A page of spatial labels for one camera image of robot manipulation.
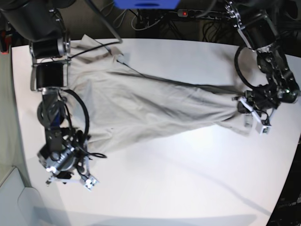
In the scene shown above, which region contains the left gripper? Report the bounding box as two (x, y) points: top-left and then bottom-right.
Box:
(237, 84), (300, 114)

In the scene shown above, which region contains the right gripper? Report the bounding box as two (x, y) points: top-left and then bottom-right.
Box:
(37, 141), (87, 184)

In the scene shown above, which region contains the beige t-shirt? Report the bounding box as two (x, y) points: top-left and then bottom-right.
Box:
(68, 35), (253, 153)

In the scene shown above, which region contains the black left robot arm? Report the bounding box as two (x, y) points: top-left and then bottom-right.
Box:
(225, 0), (301, 111)

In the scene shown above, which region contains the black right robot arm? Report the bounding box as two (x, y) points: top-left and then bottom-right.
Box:
(0, 0), (92, 186)

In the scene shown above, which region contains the black power strip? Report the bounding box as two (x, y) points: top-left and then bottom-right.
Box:
(177, 9), (230, 20)

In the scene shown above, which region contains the red and black clamp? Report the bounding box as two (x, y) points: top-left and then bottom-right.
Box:
(0, 30), (11, 55)

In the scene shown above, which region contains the blue box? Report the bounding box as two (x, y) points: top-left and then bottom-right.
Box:
(114, 0), (180, 9)

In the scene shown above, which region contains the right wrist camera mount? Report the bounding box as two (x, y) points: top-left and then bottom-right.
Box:
(46, 140), (106, 191)

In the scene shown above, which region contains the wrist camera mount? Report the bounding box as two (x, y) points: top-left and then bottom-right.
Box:
(46, 140), (106, 191)
(232, 96), (276, 135)

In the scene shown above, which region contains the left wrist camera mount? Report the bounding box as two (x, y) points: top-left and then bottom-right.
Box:
(232, 96), (276, 135)

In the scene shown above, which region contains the white cable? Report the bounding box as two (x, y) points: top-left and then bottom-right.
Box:
(130, 14), (165, 32)

